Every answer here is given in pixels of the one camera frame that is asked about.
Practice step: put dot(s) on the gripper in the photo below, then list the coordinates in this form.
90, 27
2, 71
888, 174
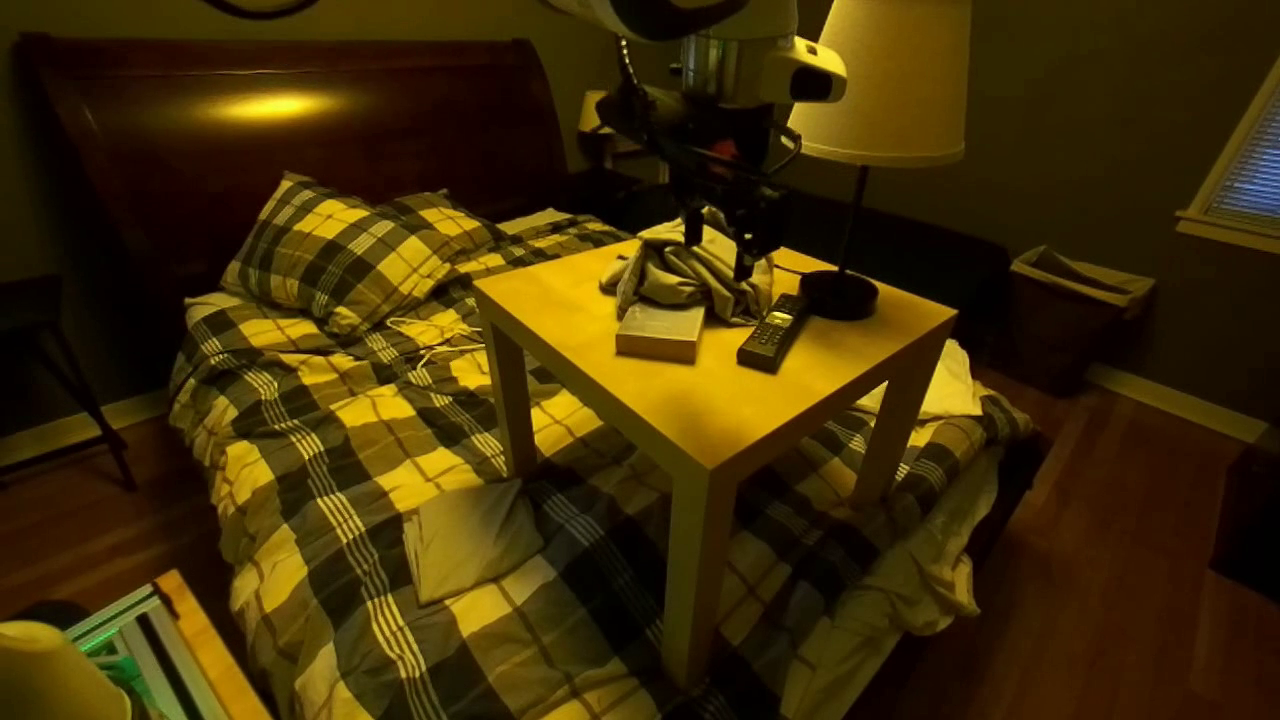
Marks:
728, 150

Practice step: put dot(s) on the waste basket with liner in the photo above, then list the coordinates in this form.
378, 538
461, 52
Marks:
1075, 315

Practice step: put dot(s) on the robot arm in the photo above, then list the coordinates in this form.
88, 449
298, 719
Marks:
760, 68

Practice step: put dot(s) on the dark side table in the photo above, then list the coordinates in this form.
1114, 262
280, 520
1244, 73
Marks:
50, 370

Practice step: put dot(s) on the crumpled beige cloth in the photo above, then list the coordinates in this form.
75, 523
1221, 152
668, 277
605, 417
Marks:
690, 275

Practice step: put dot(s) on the dark wooden headboard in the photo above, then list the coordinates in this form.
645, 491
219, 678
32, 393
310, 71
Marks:
300, 150

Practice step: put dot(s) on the plaid pillow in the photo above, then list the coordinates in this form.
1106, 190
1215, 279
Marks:
345, 250

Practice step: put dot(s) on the beige flat box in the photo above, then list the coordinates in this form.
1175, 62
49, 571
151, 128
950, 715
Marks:
660, 332

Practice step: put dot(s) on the white bed sheet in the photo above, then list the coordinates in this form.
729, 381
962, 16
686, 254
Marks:
900, 570

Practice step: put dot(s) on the small table lamp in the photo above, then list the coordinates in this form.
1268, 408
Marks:
600, 125

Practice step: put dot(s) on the table lamp with white shade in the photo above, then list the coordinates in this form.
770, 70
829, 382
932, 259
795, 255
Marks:
885, 90

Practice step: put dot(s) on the window with blinds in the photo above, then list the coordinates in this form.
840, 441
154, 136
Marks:
1245, 170

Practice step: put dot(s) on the small white pillow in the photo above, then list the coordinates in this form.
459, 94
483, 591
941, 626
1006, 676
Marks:
468, 540

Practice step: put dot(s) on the black remote controller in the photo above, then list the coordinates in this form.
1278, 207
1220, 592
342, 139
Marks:
772, 333

